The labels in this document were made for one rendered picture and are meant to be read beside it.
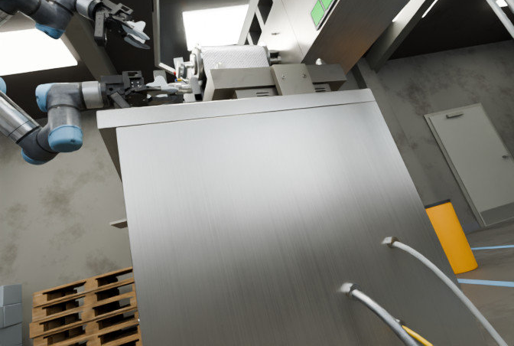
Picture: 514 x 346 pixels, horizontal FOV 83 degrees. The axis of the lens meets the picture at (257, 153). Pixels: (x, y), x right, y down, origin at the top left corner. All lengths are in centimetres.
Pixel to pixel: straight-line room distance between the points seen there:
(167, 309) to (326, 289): 28
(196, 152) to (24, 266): 482
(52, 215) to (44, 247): 44
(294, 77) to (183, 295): 57
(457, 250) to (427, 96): 424
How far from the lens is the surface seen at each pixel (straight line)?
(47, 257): 518
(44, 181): 546
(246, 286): 56
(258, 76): 80
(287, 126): 67
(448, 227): 301
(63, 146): 90
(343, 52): 113
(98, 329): 383
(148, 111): 63
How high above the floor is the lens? 57
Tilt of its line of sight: 19 degrees up
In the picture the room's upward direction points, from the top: 16 degrees counter-clockwise
